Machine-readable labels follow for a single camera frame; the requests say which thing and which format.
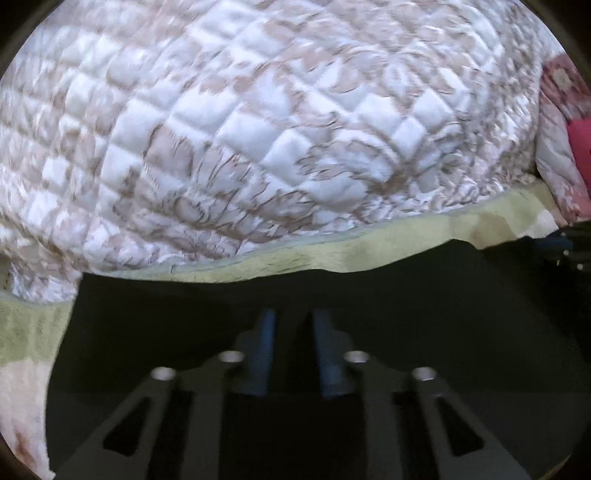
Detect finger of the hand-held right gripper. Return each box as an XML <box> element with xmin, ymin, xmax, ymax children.
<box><xmin>538</xmin><ymin>230</ymin><xmax>591</xmax><ymax>274</ymax></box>

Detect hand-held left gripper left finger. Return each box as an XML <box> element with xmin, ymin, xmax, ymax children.
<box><xmin>55</xmin><ymin>308</ymin><xmax>278</xmax><ymax>480</ymax></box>

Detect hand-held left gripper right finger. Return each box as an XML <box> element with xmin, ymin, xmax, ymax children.
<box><xmin>311</xmin><ymin>308</ymin><xmax>533</xmax><ymax>480</ymax></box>

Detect black pants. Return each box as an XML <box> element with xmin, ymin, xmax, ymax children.
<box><xmin>45</xmin><ymin>239</ymin><xmax>591</xmax><ymax>480</ymax></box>

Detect green-edged floral fleece blanket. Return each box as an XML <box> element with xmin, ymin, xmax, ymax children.
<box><xmin>0</xmin><ymin>178</ymin><xmax>575</xmax><ymax>480</ymax></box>

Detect pink floral pillow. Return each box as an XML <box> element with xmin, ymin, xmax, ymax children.
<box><xmin>534</xmin><ymin>51</ymin><xmax>591</xmax><ymax>228</ymax></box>

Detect beige patterned quilted bedspread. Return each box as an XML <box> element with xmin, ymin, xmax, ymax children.
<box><xmin>0</xmin><ymin>0</ymin><xmax>557</xmax><ymax>306</ymax></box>

